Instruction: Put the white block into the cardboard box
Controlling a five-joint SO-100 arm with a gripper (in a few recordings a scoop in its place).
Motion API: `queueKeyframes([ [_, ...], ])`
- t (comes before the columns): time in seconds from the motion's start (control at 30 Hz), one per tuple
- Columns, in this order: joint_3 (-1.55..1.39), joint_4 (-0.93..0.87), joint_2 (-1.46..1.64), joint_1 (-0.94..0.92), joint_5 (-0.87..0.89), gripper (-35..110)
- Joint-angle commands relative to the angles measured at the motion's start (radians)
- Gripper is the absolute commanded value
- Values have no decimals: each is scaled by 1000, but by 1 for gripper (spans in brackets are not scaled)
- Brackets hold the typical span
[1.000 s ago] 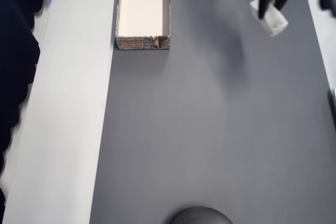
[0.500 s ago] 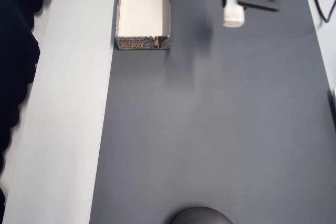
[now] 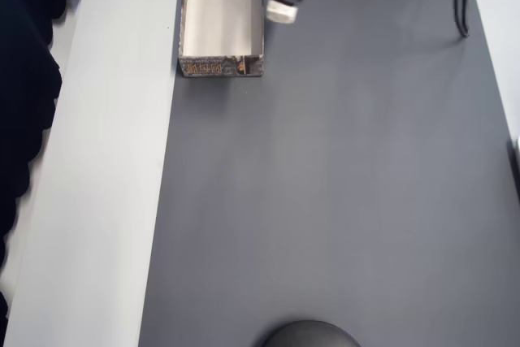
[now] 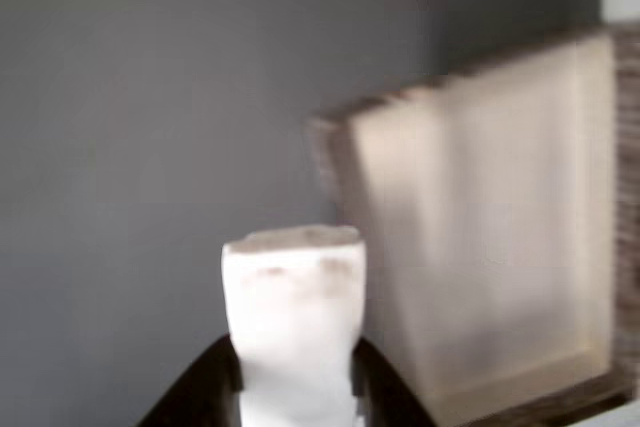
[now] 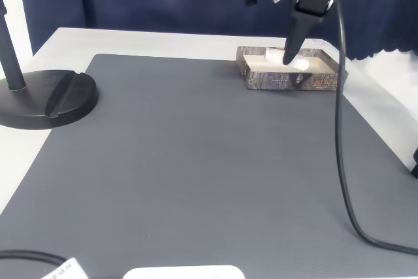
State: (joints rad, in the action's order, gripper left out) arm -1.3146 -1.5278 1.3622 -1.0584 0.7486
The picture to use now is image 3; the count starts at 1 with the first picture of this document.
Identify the dark patterned cardboard tray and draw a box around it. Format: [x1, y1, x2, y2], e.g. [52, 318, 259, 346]
[177, 0, 267, 79]

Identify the black round stand base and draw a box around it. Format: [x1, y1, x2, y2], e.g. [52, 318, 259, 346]
[262, 319, 362, 347]

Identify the white rectangular block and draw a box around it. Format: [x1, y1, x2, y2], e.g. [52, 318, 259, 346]
[266, 0, 301, 25]

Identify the dark blue curtain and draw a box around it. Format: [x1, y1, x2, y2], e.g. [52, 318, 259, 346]
[0, 0, 95, 347]

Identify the grey table mat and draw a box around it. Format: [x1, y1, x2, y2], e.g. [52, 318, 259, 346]
[137, 0, 520, 347]

